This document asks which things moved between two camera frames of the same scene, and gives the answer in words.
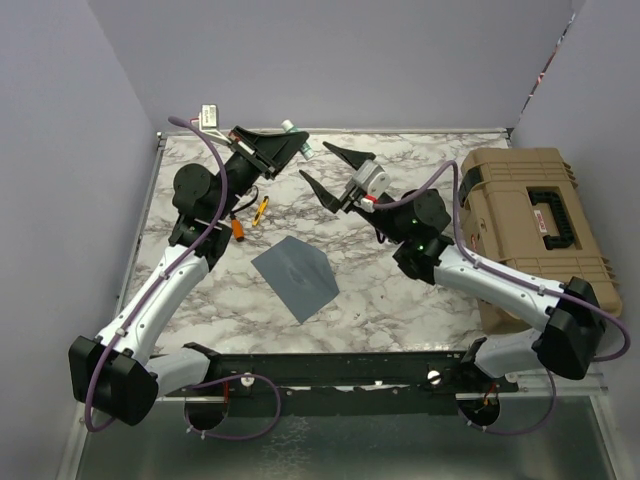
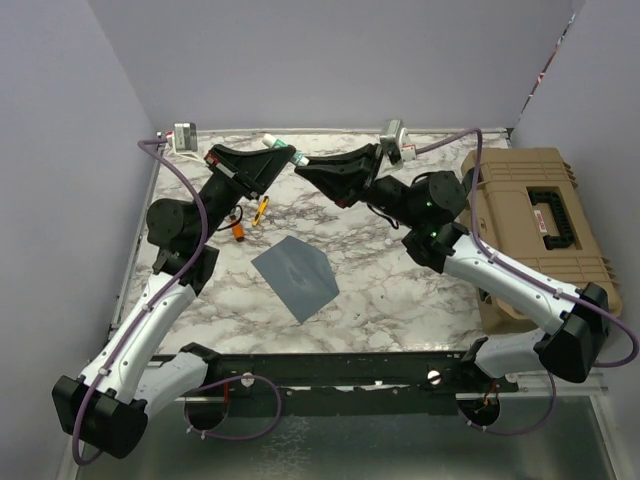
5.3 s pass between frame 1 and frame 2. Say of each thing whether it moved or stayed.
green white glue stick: moved
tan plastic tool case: stayed
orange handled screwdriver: stayed
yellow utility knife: stayed
